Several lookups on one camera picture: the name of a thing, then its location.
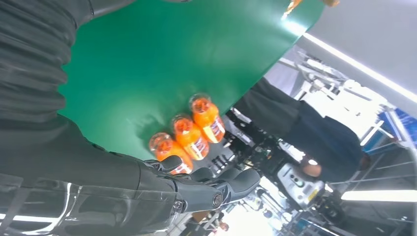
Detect orange drink bottle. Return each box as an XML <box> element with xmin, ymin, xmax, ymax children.
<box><xmin>149</xmin><ymin>132</ymin><xmax>194</xmax><ymax>176</ymax></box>
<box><xmin>189</xmin><ymin>93</ymin><xmax>226</xmax><ymax>144</ymax></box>
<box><xmin>171</xmin><ymin>114</ymin><xmax>210</xmax><ymax>161</ymax></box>

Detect green table mat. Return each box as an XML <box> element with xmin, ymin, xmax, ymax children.
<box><xmin>58</xmin><ymin>0</ymin><xmax>327</xmax><ymax>161</ymax></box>

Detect white machine housing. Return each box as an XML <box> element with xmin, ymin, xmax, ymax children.
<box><xmin>277</xmin><ymin>163</ymin><xmax>327</xmax><ymax>209</ymax></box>

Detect person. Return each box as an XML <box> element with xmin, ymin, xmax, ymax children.
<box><xmin>228</xmin><ymin>77</ymin><xmax>372</xmax><ymax>183</ymax></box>

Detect long white light strip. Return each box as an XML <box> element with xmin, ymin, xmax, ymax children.
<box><xmin>302</xmin><ymin>32</ymin><xmax>417</xmax><ymax>103</ymax></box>
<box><xmin>340</xmin><ymin>190</ymin><xmax>417</xmax><ymax>203</ymax></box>

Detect blue metal frame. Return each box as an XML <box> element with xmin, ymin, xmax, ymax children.
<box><xmin>361</xmin><ymin>109</ymin><xmax>417</xmax><ymax>154</ymax></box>

